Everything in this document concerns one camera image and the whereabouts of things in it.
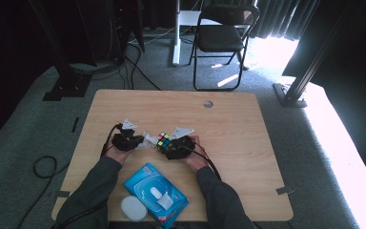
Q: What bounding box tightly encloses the white desk leg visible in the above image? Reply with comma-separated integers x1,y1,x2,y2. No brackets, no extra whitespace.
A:
172,0,223,67

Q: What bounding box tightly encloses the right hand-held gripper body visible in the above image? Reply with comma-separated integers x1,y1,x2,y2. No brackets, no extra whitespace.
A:
166,127,195,160

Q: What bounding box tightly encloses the colourful puzzle cube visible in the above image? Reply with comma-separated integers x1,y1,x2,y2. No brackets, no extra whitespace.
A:
156,132,173,155

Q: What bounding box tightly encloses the blue wet wipes packet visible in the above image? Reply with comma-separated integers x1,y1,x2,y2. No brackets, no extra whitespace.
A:
122,162,190,229

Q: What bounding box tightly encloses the person's left hand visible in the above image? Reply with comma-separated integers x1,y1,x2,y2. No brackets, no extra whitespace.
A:
105,144,134,166

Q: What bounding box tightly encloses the black folding chair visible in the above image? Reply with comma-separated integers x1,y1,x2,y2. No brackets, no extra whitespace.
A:
189,4,261,93

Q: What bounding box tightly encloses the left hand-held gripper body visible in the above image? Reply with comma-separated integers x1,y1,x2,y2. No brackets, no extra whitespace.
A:
112,118,138,152

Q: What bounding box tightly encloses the bundle of black floor cables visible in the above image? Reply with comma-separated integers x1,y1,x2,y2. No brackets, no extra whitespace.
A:
91,41,162,91

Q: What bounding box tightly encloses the black floor cable loop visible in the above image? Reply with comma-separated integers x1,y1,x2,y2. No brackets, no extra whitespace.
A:
17,156,71,229

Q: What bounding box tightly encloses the person's right hand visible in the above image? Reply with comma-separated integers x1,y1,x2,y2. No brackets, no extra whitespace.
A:
182,135,209,173

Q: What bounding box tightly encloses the right hand-held gripper cable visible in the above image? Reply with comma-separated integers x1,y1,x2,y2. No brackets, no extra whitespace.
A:
184,141,222,181

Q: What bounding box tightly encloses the black metal stand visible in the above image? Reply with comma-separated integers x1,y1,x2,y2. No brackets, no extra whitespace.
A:
28,0,93,102
273,0,341,109

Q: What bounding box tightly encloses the white oval lid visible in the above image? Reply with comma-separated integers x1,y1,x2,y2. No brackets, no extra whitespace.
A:
120,194,148,221

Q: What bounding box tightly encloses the dark curtain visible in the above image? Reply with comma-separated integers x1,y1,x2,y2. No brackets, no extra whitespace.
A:
251,0,320,42

